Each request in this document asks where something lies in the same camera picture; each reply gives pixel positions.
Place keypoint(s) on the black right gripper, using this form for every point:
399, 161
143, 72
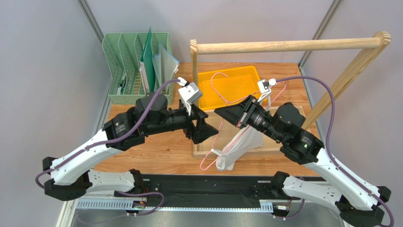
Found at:
246, 112

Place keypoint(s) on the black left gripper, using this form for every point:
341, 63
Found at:
203, 131

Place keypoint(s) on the white tank top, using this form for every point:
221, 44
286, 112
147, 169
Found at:
248, 138

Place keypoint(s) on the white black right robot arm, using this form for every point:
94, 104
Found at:
358, 203

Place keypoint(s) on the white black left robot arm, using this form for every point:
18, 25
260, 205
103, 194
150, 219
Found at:
73, 175

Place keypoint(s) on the yellow plastic tray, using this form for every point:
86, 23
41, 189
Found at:
228, 86

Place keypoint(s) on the translucent document pouch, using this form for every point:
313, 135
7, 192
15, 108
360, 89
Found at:
165, 65

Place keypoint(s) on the green folder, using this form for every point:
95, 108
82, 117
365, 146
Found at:
146, 65

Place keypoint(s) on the green file organizer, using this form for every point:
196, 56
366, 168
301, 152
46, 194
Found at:
123, 52

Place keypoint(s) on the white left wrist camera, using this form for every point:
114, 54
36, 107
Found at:
189, 94

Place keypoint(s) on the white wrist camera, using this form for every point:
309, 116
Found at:
265, 87
189, 94

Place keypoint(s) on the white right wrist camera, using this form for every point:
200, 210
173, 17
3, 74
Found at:
265, 87

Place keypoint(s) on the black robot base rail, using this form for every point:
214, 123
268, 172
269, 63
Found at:
210, 191

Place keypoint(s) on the white slotted cable duct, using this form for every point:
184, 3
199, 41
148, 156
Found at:
115, 204

